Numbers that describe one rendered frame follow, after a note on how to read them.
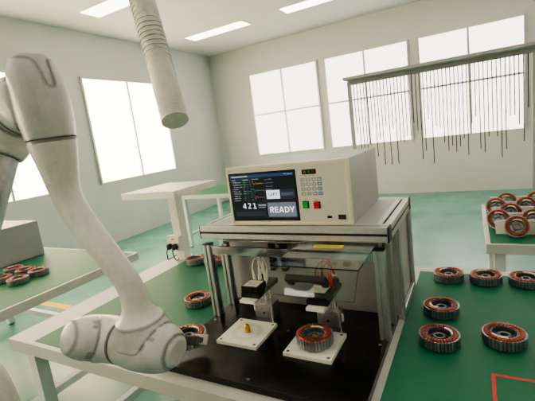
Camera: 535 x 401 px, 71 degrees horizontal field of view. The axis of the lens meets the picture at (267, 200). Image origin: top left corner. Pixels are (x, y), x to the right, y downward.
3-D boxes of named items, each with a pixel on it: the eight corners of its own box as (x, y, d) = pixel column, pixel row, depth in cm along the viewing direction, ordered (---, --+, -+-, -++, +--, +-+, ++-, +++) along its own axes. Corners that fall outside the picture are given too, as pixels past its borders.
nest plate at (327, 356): (331, 365, 104) (330, 360, 104) (283, 356, 111) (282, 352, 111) (346, 336, 117) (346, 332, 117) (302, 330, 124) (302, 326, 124)
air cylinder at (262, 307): (274, 318, 134) (271, 304, 133) (255, 316, 138) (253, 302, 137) (279, 312, 138) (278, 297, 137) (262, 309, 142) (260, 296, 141)
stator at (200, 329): (192, 355, 110) (189, 344, 109) (163, 348, 115) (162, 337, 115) (214, 336, 120) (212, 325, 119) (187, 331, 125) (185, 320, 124)
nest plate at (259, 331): (255, 351, 116) (255, 347, 115) (216, 343, 123) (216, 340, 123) (277, 326, 128) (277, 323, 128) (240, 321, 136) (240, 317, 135)
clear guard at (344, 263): (353, 303, 88) (351, 278, 87) (264, 293, 99) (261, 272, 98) (382, 255, 116) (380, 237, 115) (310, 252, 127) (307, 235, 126)
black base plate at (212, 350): (364, 421, 86) (363, 412, 85) (158, 368, 117) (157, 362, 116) (398, 321, 126) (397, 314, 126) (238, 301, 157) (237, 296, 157)
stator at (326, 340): (328, 355, 106) (327, 343, 106) (291, 350, 111) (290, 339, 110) (337, 334, 116) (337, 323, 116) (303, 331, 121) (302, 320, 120)
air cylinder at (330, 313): (339, 328, 122) (337, 312, 121) (318, 325, 126) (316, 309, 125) (344, 320, 127) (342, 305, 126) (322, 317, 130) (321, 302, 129)
